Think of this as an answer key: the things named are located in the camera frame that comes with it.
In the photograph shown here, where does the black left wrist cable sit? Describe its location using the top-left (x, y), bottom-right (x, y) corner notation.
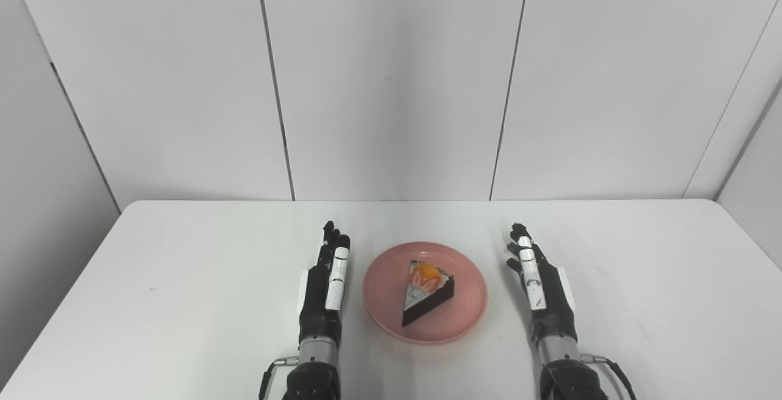
top-left (258, 356), bottom-right (301, 400)

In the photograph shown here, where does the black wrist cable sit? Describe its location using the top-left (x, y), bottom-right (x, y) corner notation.
top-left (258, 356), bottom-right (301, 400)
top-left (580, 354), bottom-right (638, 400)

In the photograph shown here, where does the pink round plate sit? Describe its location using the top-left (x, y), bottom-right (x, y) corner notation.
top-left (362, 241), bottom-right (489, 344)

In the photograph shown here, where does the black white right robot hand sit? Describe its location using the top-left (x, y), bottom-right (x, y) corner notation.
top-left (505, 223), bottom-right (578, 348)

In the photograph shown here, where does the chocolate cake slice with fruit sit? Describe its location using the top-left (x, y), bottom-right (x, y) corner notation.
top-left (401, 260), bottom-right (456, 328)

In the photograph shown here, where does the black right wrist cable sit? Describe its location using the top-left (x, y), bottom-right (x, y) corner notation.
top-left (580, 354), bottom-right (638, 400)

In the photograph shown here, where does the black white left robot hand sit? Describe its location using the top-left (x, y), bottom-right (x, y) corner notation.
top-left (298, 221), bottom-right (352, 347)

